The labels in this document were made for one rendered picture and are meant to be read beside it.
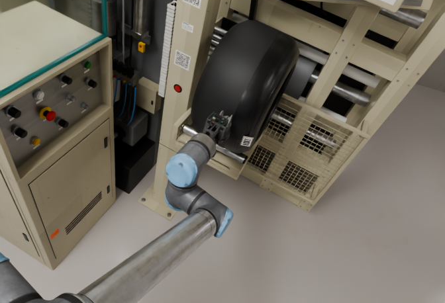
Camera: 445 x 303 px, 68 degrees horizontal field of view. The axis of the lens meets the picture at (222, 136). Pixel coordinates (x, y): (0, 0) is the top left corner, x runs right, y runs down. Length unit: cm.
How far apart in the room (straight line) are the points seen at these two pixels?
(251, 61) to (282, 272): 155
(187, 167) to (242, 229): 152
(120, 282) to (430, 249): 271
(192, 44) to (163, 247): 87
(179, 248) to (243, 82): 64
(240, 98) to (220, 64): 15
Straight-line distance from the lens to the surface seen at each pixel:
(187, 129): 158
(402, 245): 300
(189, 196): 101
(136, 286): 73
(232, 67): 122
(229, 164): 156
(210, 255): 227
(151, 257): 78
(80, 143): 161
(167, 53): 151
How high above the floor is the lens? 206
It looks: 46 degrees down
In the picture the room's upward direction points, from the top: 18 degrees clockwise
